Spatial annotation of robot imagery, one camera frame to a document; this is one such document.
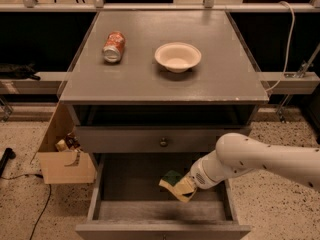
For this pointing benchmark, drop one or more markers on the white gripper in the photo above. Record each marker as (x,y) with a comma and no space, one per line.
(201,174)

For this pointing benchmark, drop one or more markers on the green and yellow sponge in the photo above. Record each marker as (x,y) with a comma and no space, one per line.
(168,182)

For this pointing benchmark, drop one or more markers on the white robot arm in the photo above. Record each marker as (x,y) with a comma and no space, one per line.
(236,155)

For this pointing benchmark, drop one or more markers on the round metal drawer knob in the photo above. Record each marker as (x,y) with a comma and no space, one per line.
(163,142)

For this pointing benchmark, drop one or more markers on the grey open middle drawer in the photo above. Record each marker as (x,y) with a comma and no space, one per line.
(128,203)

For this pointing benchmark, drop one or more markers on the grey top drawer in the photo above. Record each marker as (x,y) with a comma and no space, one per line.
(145,139)

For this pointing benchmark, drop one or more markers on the grey drawer cabinet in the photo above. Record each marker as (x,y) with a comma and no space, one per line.
(222,91)

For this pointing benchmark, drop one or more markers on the cardboard box with items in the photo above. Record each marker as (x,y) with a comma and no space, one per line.
(62,159)

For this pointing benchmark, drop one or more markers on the white paper bowl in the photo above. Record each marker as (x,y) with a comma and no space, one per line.
(177,57)

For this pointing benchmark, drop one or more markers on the orange soda can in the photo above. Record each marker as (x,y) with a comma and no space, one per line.
(114,46)

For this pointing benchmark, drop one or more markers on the black cylindrical floor object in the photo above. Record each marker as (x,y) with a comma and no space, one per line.
(7,155)

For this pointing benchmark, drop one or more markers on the black object on shelf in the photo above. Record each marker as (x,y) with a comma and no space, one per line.
(17,71)

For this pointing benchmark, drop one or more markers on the metal frame rail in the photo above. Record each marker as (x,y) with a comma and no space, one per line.
(99,5)

